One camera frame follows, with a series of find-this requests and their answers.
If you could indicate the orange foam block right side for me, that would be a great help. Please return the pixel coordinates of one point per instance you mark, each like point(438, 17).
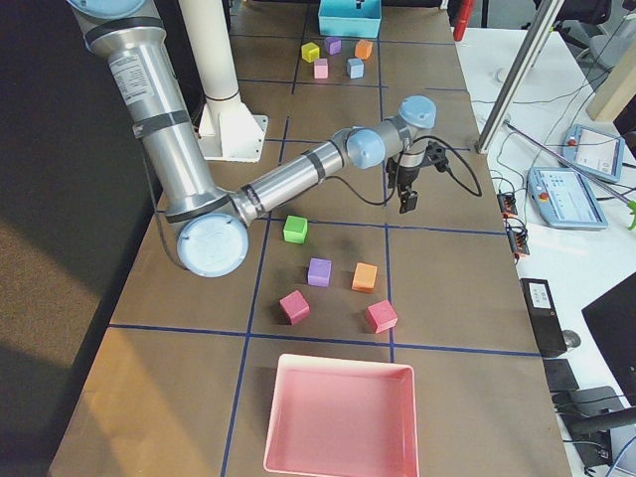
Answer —
point(365, 276)

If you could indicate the reacher grabber stick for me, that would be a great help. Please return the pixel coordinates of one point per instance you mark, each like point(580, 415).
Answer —
point(592, 180)

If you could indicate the far teach pendant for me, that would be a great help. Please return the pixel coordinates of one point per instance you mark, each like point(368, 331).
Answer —
point(598, 153)

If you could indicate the green foam block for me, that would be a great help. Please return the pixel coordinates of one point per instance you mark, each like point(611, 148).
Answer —
point(295, 229)

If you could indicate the black monitor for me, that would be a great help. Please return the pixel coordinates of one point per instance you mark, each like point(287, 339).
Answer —
point(610, 320)

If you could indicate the crimson foam block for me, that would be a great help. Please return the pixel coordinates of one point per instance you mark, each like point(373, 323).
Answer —
point(295, 307)

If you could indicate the aluminium frame post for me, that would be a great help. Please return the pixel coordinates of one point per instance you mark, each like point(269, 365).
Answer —
point(534, 40)

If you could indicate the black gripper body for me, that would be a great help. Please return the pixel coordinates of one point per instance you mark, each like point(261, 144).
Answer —
point(405, 179)

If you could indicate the orange foam block left side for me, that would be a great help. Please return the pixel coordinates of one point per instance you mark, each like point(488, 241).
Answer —
point(364, 49)

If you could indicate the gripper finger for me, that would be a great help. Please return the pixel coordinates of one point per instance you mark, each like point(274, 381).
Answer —
point(412, 200)
point(403, 199)

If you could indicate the yellow foam block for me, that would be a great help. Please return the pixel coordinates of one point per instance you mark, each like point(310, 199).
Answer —
point(310, 52)

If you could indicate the purple foam block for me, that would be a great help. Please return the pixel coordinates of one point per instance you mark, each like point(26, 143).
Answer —
point(333, 45)
point(319, 272)

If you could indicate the teach pendant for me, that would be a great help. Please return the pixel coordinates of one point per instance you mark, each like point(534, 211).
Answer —
point(564, 199)
point(598, 153)

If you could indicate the pink foam block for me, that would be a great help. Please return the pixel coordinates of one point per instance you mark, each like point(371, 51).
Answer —
point(321, 69)

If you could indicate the teal plastic bin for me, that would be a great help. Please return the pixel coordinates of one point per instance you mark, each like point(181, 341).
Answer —
point(350, 18)

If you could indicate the red cylinder object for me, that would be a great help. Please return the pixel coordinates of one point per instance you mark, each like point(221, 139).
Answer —
point(462, 19)

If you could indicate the black power box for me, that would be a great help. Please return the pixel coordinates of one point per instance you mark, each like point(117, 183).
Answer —
point(543, 317)

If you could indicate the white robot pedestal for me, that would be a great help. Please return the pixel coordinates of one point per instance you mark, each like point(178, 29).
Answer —
point(228, 131)

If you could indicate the red foam block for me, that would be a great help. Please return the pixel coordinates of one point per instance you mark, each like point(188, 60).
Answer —
point(381, 316)

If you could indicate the purple foam block left side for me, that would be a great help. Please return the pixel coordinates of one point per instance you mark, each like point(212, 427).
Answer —
point(333, 45)

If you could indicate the purple foam block right side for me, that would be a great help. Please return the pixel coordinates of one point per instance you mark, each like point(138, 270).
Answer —
point(319, 272)

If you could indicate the orange foam block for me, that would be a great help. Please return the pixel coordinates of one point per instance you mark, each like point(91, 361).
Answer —
point(364, 49)
point(365, 276)

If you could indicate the red plastic bin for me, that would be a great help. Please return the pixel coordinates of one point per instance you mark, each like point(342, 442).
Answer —
point(337, 417)

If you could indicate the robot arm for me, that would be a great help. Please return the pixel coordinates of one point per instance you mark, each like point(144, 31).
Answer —
point(210, 222)

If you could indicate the light blue block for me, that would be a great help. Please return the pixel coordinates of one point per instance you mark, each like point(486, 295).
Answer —
point(355, 68)

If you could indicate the near teach pendant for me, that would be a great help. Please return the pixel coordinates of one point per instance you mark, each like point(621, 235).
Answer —
point(564, 199)

